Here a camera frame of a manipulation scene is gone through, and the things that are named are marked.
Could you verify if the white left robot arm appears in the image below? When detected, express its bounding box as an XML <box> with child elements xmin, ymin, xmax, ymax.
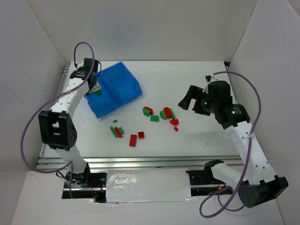
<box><xmin>38</xmin><ymin>58</ymin><xmax>102</xmax><ymax>186</ymax></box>

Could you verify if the small green lego brick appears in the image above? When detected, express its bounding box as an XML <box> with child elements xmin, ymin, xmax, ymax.
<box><xmin>94</xmin><ymin>90</ymin><xmax>102</xmax><ymax>96</ymax></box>

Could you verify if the long green lego plate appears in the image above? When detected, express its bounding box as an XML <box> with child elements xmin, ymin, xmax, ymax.
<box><xmin>110</xmin><ymin>126</ymin><xmax>118</xmax><ymax>138</ymax></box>

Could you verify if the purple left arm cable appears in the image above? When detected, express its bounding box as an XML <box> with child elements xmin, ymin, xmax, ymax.
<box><xmin>20</xmin><ymin>42</ymin><xmax>95</xmax><ymax>173</ymax></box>

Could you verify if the red green rounded lego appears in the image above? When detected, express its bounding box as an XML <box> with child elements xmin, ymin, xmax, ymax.
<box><xmin>142</xmin><ymin>106</ymin><xmax>153</xmax><ymax>116</ymax></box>

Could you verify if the green square lego brick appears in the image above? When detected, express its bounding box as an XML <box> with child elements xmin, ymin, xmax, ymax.
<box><xmin>150</xmin><ymin>115</ymin><xmax>159</xmax><ymax>122</ymax></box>

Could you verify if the red two by four lego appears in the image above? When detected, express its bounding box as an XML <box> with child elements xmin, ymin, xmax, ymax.
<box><xmin>129</xmin><ymin>134</ymin><xmax>137</xmax><ymax>147</ymax></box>

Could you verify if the large red green lego assembly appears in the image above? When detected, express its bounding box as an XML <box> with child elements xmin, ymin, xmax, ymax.
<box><xmin>159</xmin><ymin>107</ymin><xmax>176</xmax><ymax>120</ymax></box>

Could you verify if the green numbered lego brick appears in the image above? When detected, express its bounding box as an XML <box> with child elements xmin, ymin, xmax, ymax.
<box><xmin>118</xmin><ymin>127</ymin><xmax>124</xmax><ymax>135</ymax></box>

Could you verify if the red rounded lego brick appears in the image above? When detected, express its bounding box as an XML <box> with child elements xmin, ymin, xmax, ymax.
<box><xmin>114</xmin><ymin>127</ymin><xmax>123</xmax><ymax>138</ymax></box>

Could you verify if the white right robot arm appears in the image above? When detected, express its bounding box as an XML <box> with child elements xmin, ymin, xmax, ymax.
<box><xmin>178</xmin><ymin>81</ymin><xmax>289</xmax><ymax>208</ymax></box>

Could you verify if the silver foil tape sheet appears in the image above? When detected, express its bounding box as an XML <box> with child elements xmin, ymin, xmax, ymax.
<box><xmin>106</xmin><ymin>169</ymin><xmax>193</xmax><ymax>203</ymax></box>

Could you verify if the red round lego piece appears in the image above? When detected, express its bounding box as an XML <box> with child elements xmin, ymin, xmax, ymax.
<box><xmin>170</xmin><ymin>119</ymin><xmax>179</xmax><ymax>126</ymax></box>

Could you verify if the red square lego brick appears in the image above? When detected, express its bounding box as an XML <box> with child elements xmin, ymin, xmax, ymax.
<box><xmin>138</xmin><ymin>131</ymin><xmax>145</xmax><ymax>139</ymax></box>

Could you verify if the blue plastic divided bin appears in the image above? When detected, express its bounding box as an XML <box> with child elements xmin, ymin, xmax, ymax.
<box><xmin>85</xmin><ymin>62</ymin><xmax>142</xmax><ymax>119</ymax></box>

